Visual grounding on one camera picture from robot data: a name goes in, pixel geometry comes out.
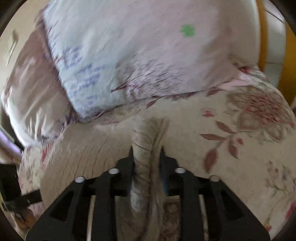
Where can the wooden wardrobe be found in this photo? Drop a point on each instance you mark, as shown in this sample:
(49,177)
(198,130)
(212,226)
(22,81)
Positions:
(277,49)

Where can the floral bedspread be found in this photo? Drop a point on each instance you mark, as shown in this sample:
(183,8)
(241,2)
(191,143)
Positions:
(242,131)

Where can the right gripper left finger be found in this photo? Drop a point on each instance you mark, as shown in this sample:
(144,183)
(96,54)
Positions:
(67,217)

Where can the pink floral left pillow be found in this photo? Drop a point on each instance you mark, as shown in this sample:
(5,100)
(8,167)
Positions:
(33,98)

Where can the beige cable-knit sweater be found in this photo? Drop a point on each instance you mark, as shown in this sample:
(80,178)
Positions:
(89,150)

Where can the pink blue right pillow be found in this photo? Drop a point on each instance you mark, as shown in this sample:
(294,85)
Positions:
(109,53)

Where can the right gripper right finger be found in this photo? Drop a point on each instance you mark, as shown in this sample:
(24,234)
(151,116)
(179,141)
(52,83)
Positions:
(209,208)

